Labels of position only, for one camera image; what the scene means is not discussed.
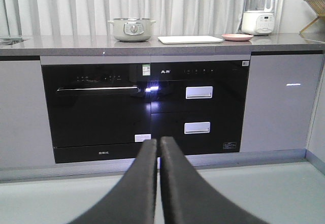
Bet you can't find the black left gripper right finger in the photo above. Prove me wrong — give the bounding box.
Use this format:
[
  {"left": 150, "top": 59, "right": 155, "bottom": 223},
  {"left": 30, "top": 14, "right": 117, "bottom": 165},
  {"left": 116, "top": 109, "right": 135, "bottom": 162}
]
[{"left": 159, "top": 137, "right": 265, "bottom": 223}]

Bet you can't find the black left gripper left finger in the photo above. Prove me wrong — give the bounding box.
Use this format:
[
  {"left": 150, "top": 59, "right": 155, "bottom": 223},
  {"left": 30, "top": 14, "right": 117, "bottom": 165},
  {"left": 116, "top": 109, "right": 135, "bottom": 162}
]
[{"left": 71, "top": 139, "right": 157, "bottom": 223}]

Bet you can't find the cream bear print serving tray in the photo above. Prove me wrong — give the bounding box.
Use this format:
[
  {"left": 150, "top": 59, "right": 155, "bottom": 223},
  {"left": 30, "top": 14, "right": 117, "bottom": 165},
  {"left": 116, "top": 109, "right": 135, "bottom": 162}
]
[{"left": 158, "top": 36, "right": 223, "bottom": 44}]

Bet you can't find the pink round plate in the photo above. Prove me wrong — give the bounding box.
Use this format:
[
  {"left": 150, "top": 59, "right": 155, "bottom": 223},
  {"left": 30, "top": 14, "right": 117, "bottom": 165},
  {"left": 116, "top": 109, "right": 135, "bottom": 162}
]
[{"left": 221, "top": 34, "right": 254, "bottom": 42}]

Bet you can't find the black built-in disinfection cabinet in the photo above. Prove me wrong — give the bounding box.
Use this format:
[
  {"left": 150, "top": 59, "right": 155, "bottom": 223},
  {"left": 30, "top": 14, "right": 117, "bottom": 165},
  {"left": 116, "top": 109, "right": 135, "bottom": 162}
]
[{"left": 150, "top": 60, "right": 249, "bottom": 155}]

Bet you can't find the black built-in dishwasher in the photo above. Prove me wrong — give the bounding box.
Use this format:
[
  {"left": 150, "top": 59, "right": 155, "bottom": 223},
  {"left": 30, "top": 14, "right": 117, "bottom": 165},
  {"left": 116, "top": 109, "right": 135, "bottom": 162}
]
[{"left": 42, "top": 64, "right": 152, "bottom": 163}]

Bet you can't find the grey cabinet door left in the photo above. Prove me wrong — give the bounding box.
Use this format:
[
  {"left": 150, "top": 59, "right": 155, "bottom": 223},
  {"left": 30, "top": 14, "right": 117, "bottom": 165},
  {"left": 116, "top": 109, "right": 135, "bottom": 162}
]
[{"left": 1, "top": 61, "right": 54, "bottom": 169}]

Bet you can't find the grey cabinet door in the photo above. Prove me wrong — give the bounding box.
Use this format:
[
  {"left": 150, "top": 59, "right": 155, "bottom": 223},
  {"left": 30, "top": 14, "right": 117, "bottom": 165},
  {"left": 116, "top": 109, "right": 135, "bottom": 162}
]
[
  {"left": 240, "top": 54, "right": 323, "bottom": 152},
  {"left": 1, "top": 61, "right": 54, "bottom": 169}
]

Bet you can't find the grey cabinet door right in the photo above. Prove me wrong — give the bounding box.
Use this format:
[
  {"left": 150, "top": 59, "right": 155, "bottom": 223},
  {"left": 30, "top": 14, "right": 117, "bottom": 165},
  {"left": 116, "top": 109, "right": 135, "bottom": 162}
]
[{"left": 240, "top": 54, "right": 323, "bottom": 152}]

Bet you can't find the pale green electric cooking pot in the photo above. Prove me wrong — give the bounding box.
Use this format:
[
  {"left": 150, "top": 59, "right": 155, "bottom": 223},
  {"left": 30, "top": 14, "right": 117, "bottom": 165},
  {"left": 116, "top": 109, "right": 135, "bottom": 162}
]
[{"left": 107, "top": 18, "right": 156, "bottom": 42}]

